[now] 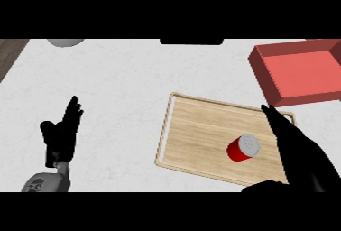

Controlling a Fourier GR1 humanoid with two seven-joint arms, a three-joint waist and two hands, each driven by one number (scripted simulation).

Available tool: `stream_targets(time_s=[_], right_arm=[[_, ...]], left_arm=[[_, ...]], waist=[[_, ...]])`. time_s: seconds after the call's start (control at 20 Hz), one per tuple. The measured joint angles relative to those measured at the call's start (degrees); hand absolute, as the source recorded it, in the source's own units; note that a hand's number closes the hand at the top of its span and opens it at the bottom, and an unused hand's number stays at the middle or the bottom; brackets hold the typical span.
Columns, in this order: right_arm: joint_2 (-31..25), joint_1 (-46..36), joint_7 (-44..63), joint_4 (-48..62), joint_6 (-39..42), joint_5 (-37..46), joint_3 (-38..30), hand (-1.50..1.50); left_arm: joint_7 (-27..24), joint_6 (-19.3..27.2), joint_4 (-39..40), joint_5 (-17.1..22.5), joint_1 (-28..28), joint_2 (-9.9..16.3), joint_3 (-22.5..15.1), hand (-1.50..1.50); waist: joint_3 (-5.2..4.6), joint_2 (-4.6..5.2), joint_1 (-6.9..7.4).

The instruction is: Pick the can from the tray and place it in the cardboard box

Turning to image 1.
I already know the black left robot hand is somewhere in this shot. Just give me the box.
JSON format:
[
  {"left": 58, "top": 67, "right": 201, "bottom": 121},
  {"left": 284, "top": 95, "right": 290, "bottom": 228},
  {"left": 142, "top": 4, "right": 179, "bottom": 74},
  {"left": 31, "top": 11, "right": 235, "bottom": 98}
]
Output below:
[{"left": 39, "top": 95, "right": 86, "bottom": 169}]

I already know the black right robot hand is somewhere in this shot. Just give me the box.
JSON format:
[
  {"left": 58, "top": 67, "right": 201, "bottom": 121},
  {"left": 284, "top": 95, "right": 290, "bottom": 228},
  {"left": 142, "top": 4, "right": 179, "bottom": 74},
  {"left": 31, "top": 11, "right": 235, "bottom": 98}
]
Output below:
[{"left": 240, "top": 104, "right": 341, "bottom": 193}]

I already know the grey round object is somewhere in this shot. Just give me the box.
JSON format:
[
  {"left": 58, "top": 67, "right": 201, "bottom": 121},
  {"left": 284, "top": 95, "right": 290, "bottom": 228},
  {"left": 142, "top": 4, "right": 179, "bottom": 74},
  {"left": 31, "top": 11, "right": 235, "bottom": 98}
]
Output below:
[{"left": 46, "top": 39, "right": 88, "bottom": 48}]

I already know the red open box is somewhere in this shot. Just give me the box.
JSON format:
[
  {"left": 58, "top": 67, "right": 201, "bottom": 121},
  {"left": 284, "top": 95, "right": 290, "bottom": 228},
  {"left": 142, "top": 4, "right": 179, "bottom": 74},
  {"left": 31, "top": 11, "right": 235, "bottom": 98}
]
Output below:
[{"left": 247, "top": 39, "right": 341, "bottom": 108}]

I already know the black flat object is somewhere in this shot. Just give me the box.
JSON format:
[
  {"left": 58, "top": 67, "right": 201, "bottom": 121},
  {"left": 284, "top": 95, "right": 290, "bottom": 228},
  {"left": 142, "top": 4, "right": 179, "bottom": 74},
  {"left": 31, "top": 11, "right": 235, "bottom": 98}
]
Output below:
[{"left": 158, "top": 39, "right": 225, "bottom": 46}]

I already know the red can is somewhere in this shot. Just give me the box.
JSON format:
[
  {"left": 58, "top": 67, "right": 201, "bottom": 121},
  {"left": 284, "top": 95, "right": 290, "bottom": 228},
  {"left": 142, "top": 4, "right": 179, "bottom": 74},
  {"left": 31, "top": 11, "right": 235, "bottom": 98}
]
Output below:
[{"left": 225, "top": 134, "right": 262, "bottom": 162}]

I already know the pale wooden tray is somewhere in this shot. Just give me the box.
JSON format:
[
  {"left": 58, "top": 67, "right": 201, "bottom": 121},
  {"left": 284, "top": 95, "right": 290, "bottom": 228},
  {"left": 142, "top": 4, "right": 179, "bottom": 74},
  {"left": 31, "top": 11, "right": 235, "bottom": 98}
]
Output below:
[{"left": 154, "top": 91, "right": 297, "bottom": 188}]

